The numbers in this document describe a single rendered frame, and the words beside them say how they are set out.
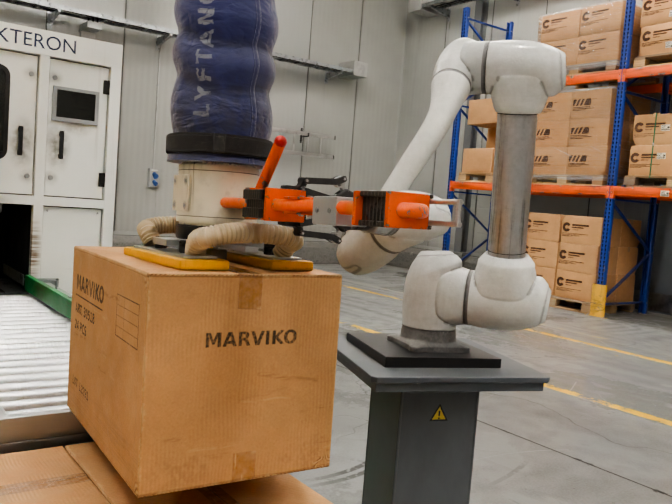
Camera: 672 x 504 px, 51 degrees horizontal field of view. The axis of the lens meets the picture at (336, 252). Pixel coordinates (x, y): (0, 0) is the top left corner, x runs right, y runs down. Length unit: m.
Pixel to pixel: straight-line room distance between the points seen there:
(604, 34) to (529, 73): 7.81
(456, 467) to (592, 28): 8.16
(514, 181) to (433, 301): 0.39
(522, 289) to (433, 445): 0.49
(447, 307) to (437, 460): 0.42
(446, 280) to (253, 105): 0.77
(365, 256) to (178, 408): 0.52
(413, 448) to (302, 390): 0.62
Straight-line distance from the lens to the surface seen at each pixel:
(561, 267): 9.60
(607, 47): 9.55
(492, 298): 1.90
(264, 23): 1.50
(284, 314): 1.37
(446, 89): 1.76
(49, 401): 2.17
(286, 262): 1.41
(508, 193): 1.87
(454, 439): 2.01
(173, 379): 1.30
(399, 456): 1.96
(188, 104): 1.45
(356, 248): 1.53
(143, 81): 11.34
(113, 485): 1.60
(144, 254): 1.50
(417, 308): 1.94
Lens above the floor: 1.17
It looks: 4 degrees down
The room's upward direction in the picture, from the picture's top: 4 degrees clockwise
